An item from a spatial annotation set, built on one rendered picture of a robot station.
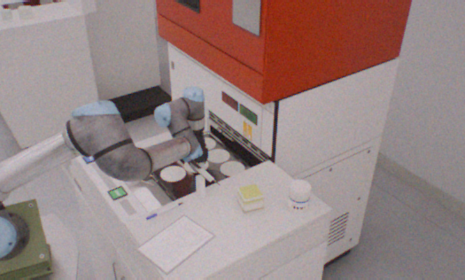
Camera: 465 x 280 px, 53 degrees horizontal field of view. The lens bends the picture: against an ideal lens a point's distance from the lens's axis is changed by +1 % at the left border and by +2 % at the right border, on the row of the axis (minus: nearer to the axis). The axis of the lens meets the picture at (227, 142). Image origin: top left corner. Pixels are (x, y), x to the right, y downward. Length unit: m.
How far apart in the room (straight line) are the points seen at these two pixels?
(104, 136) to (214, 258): 0.50
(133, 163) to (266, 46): 0.61
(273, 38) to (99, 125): 0.65
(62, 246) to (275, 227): 0.76
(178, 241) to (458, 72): 2.03
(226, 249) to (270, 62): 0.64
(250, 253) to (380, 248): 1.57
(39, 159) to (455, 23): 2.32
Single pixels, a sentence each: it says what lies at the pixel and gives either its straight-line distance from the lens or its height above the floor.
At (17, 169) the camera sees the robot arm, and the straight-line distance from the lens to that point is 1.40.
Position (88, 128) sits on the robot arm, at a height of 1.39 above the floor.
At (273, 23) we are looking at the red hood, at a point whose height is 1.52.
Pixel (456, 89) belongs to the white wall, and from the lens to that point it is 3.04.
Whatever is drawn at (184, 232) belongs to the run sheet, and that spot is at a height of 0.97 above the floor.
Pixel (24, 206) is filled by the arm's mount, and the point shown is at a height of 1.03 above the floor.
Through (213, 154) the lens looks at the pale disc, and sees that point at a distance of 1.98.
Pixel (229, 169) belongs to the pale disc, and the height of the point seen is 0.90.
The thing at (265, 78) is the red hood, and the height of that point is 1.33.
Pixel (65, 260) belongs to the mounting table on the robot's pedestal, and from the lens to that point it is 1.74.
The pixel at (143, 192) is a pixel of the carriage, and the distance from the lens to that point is 1.84.
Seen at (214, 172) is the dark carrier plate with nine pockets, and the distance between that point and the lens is 1.88.
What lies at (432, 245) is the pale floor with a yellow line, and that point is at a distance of 3.08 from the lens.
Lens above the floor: 2.05
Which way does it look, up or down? 34 degrees down
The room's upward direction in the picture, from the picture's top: straight up
